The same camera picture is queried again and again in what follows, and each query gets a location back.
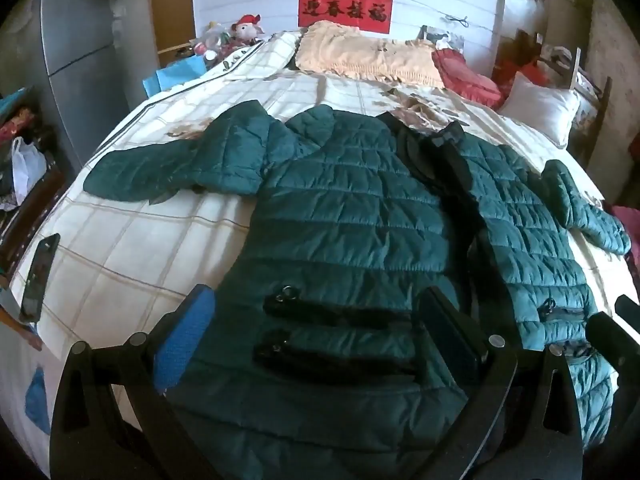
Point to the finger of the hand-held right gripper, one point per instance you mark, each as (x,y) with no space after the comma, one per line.
(629,307)
(612,345)

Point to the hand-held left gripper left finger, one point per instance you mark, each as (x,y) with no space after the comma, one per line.
(186,340)

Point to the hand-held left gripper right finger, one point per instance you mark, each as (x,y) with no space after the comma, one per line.
(450,340)

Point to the green quilted puffer jacket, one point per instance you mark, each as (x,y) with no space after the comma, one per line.
(350,210)

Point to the pink cloth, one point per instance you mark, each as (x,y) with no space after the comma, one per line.
(625,230)

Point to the checked floral bedspread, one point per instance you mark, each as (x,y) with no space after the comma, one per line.
(150,240)

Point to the black smartphone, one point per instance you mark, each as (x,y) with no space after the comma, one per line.
(39,275)

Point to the wooden chair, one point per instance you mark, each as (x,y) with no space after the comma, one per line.
(600,110)

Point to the white pillow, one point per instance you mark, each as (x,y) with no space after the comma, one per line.
(540,105)

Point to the white plastic bag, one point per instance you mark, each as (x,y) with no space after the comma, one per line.
(27,170)

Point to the red heart cushion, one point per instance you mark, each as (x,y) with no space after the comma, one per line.
(465,80)

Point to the blue paper bag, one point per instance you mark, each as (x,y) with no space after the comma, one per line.
(175,75)

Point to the cluttered low cabinet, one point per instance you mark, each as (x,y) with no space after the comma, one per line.
(20,110)

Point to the grey refrigerator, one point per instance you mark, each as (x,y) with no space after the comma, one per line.
(85,60)

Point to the beige folded blanket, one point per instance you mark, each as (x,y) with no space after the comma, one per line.
(360,52)

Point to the framed photo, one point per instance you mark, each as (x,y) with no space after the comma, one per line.
(442,36)

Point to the plush toy with red hat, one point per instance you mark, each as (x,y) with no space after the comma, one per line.
(247,27)

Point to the wooden door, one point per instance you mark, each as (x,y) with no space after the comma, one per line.
(172,5)

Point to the red wall banner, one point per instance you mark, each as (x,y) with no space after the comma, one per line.
(345,10)

